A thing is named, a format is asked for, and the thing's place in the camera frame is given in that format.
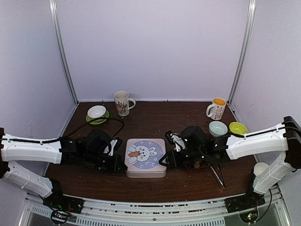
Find white bowl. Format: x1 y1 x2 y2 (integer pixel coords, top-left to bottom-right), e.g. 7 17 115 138
87 105 107 121

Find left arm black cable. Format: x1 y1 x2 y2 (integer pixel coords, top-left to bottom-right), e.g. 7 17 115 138
4 117 125 143

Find green saucer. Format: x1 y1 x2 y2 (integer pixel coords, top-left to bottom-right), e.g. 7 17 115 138
86 110 110 125

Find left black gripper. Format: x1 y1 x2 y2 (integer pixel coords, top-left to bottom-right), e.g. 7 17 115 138
84 151 128 173

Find light blue bowl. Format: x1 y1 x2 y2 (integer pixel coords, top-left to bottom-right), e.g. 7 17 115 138
208 121 228 137

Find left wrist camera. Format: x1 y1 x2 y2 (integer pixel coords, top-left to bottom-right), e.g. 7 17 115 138
107 137 123 156

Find yellow interior mug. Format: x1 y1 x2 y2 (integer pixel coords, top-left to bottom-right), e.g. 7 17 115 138
206 97 227 121

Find front metal rail base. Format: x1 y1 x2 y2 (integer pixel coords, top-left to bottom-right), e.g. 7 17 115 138
17 192 292 226

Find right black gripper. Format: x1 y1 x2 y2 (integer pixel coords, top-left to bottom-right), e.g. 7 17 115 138
159 148 205 170

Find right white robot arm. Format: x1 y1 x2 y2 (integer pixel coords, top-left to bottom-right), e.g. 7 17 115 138
159 116 301 208

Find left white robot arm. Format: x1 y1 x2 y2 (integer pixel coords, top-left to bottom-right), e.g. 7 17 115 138
0 129 127 209

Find right aluminium frame post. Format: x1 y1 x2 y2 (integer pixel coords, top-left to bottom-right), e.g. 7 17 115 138
228 0 257 106

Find red chocolate tray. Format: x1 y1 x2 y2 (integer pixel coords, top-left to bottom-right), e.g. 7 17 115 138
185 134 212 172

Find metal tongs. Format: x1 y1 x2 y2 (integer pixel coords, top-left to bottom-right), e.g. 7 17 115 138
210 164 227 190

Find bunny print tin lid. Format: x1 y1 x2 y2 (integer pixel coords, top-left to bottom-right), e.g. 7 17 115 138
124 138 166 177

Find lime green bowl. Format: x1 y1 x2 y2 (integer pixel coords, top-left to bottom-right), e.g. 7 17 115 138
229 121 247 135

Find white divided tin box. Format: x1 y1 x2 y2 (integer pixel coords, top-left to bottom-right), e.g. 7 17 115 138
126 170 166 178

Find tall coral print mug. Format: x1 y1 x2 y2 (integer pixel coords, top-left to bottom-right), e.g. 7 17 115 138
113 91 136 117

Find white bowl off table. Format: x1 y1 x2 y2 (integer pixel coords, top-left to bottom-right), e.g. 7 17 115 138
253 162 269 176

